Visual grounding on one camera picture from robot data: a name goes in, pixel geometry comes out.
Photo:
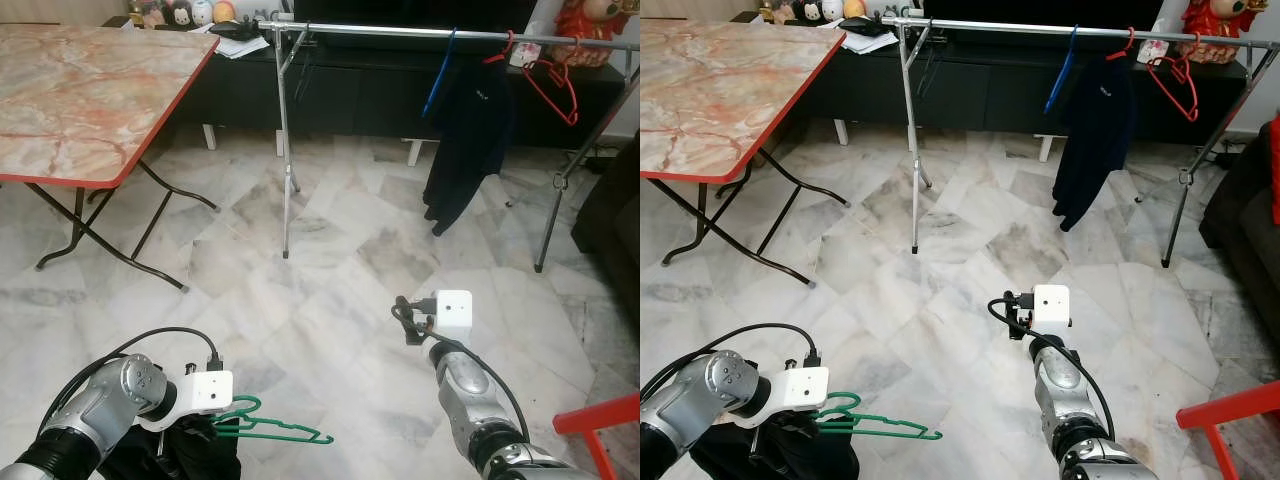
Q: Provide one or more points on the green plastic hanger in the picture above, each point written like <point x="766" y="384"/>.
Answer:
<point x="900" y="430"/>
<point x="290" y="432"/>

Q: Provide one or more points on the silver clothes rack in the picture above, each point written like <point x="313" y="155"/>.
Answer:
<point x="400" y="32"/>
<point x="1020" y="28"/>

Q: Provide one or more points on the dark grey sofa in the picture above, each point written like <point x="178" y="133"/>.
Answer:
<point x="1240" y="220"/>
<point x="610" y="220"/>

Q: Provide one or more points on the red plastic hanger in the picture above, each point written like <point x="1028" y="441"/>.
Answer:
<point x="550" y="98"/>
<point x="1117" y="56"/>
<point x="1172" y="95"/>
<point x="497" y="59"/>

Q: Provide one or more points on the blue plastic hanger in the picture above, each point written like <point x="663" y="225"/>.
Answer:
<point x="437" y="88"/>
<point x="1060" y="85"/>

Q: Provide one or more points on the black shirt green round logo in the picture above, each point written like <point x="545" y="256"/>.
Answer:
<point x="790" y="460"/>
<point x="190" y="460"/>

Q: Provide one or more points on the white pink bag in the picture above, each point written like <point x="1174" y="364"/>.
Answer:
<point x="527" y="53"/>
<point x="1152" y="50"/>

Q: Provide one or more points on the round orange red plush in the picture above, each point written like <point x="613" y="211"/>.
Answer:
<point x="225" y="10"/>
<point x="855" y="9"/>

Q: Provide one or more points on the black television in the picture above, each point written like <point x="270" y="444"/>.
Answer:
<point x="420" y="12"/>
<point x="1040" y="10"/>

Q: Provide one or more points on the black TV cabinet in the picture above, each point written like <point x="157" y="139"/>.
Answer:
<point x="360" y="95"/>
<point x="990" y="90"/>

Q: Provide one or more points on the marble-pattern folding table red edge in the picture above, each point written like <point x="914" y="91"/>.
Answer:
<point x="90" y="100"/>
<point x="730" y="100"/>

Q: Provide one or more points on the red gold figurine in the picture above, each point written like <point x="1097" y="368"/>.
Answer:
<point x="1215" y="22"/>
<point x="590" y="25"/>

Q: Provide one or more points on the black wallet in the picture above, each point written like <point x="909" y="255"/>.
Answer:
<point x="235" y="30"/>
<point x="862" y="27"/>

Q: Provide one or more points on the light wooden cabinet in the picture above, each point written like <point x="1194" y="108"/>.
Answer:
<point x="50" y="10"/>
<point x="690" y="8"/>

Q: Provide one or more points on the round white blue plush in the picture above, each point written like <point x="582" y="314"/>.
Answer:
<point x="202" y="12"/>
<point x="832" y="11"/>

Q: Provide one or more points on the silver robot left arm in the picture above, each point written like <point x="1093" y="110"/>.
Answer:
<point x="715" y="390"/>
<point x="110" y="395"/>

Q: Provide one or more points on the round black white-face plush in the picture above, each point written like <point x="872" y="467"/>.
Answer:
<point x="178" y="13"/>
<point x="805" y="12"/>

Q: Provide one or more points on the dark navy garment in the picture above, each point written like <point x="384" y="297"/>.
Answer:
<point x="1095" y="140"/>
<point x="470" y="140"/>

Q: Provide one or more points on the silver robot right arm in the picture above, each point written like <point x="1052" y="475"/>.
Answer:
<point x="465" y="385"/>
<point x="1062" y="385"/>

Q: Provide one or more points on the red plastic stool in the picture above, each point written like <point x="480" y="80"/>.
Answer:
<point x="600" y="415"/>
<point x="1225" y="408"/>

